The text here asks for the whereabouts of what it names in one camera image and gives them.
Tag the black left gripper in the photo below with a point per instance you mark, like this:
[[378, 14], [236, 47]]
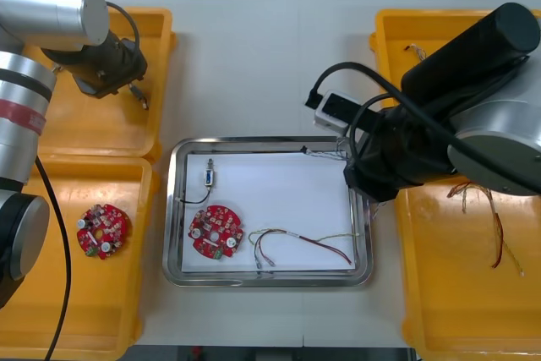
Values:
[[114, 73]]

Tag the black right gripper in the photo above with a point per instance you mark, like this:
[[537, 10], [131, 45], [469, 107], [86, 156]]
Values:
[[374, 179]]

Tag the blue label metal solenoid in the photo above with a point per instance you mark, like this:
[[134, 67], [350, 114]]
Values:
[[208, 177]]

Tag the round red circuit board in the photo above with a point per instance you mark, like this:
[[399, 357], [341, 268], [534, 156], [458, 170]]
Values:
[[101, 232], [215, 232]]

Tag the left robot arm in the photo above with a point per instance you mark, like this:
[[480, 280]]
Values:
[[42, 10]]

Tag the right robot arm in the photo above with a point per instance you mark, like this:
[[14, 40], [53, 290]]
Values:
[[486, 61]]

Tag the yellow-orange plastic bin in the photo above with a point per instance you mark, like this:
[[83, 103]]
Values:
[[389, 39], [105, 132], [444, 293], [105, 314]]

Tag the white paper sheet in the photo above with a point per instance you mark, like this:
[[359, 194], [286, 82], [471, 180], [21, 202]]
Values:
[[296, 192]]

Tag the steel tray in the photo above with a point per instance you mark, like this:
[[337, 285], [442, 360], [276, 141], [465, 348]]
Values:
[[169, 217]]

